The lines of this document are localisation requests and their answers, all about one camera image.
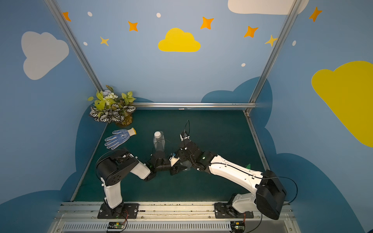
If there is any artificial potted plant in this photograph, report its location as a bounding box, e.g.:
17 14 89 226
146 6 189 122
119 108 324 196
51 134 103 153
88 85 137 127

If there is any left aluminium frame post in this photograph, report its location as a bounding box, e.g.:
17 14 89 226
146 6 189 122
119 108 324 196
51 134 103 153
44 0 104 91

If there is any right aluminium frame post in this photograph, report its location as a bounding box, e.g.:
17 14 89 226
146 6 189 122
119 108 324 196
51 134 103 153
244 0 308 117

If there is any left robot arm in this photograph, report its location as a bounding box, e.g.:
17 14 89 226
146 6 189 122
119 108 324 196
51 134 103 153
96 149 190 210

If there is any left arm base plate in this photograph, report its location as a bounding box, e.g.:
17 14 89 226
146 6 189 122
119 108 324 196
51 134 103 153
97 203 139 219

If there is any aluminium front rail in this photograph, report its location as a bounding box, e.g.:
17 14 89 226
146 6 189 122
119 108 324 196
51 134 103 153
48 202 301 233

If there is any controller board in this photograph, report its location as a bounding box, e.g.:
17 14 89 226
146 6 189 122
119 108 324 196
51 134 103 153
230 221 246 233
107 222 126 232

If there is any left controller board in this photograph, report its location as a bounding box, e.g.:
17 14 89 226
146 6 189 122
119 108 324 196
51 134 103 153
107 222 126 232

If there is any aluminium frame post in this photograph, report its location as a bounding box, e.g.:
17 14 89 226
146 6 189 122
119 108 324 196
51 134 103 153
44 0 104 91
244 0 308 117

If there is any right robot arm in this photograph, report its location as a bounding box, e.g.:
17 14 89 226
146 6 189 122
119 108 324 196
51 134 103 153
169 139 287 220

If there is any right controller board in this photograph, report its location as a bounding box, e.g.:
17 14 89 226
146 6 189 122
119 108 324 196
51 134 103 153
230 221 246 233

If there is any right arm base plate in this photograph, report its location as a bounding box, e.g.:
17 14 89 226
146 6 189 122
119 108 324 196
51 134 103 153
214 203 254 218

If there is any round clear plastic bottle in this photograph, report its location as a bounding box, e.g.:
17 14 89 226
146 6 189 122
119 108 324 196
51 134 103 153
182 161 192 171

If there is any aluminium back frame bar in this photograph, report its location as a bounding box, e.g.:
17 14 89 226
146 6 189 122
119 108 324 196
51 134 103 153
134 102 256 109

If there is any square clear plastic bottle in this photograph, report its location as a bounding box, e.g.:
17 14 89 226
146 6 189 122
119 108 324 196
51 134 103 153
153 131 165 151

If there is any blue dotted work glove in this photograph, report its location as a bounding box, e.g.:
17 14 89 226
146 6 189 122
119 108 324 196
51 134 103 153
105 128 137 150

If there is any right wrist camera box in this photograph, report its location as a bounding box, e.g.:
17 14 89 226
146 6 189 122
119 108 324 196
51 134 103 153
180 131 190 142

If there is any white bottle cap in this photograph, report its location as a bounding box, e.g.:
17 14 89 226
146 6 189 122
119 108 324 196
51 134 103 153
154 131 162 138

